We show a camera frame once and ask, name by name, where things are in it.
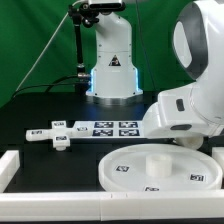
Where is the white round table top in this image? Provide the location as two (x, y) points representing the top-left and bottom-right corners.
(98, 144), (223, 192)

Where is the white left fence block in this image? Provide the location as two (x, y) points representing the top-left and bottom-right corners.
(0, 150), (20, 194)

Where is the white front fence bar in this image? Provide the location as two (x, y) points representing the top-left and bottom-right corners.
(0, 190), (224, 222)

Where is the white cross-shaped table base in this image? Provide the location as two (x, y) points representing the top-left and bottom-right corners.
(26, 121), (92, 151)

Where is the white cable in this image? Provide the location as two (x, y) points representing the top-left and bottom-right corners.
(15, 0), (84, 92)

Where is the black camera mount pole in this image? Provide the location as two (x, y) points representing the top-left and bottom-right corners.
(68, 3), (99, 95)

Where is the black cable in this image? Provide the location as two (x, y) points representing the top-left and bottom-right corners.
(11, 75), (91, 100)

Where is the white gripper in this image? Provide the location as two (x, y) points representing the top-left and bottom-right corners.
(142, 87), (212, 139)

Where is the white marker sheet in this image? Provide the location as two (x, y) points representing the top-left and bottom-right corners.
(71, 120), (148, 138)

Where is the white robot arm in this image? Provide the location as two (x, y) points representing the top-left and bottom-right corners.
(86, 0), (224, 138)

